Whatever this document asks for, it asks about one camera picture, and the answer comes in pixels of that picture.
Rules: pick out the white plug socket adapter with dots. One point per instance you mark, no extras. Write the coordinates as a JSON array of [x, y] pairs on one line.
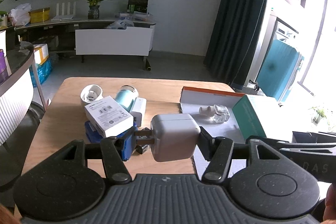
[[91, 93]]

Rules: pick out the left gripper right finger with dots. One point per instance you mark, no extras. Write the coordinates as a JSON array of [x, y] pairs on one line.
[[219, 152]]

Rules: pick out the curved white counter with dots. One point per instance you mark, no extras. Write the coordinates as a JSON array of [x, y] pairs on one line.
[[17, 90]]

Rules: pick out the light blue cylinder cup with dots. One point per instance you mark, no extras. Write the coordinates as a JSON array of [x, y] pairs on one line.
[[126, 96]]

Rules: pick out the blue plastic bag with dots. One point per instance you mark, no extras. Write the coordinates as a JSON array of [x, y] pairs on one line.
[[43, 71]]

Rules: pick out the white router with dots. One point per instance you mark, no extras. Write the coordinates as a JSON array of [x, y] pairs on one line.
[[65, 11]]

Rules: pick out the white square charger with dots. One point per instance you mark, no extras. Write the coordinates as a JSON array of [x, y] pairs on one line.
[[175, 137]]

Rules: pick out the blue tin box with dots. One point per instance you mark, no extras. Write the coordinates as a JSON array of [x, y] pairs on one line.
[[125, 143]]

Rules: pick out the white tv cabinet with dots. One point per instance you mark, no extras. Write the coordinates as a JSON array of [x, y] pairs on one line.
[[132, 41]]

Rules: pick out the teal suitcase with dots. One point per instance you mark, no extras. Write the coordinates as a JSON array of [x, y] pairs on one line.
[[279, 70]]

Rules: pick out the teal green box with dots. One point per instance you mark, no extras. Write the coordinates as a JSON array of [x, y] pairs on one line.
[[261, 116]]

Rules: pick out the white plastic bag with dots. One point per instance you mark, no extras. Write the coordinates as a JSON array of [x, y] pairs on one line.
[[20, 16]]

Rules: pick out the white product box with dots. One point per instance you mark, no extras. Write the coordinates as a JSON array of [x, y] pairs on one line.
[[108, 117]]

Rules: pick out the white power bank charger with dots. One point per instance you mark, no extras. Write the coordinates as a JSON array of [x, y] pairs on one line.
[[138, 110]]

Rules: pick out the yellow tin box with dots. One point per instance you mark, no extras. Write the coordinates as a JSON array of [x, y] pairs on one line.
[[39, 15]]

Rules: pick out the yellow white carton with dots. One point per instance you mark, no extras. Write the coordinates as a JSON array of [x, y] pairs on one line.
[[41, 53]]

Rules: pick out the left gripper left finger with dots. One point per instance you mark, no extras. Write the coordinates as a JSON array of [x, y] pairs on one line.
[[112, 151]]

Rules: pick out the purple storage basket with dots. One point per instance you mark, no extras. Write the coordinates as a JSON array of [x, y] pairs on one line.
[[3, 67]]

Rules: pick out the dark green curtain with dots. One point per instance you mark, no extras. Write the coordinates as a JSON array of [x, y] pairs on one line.
[[234, 40]]

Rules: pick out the orange edged cardboard tray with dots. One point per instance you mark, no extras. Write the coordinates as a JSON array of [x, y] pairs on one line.
[[193, 98]]

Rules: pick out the clear plastic bottle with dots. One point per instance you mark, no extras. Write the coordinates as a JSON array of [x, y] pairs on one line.
[[216, 114]]

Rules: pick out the dark picture frame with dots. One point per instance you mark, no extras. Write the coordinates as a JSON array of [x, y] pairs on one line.
[[137, 6]]

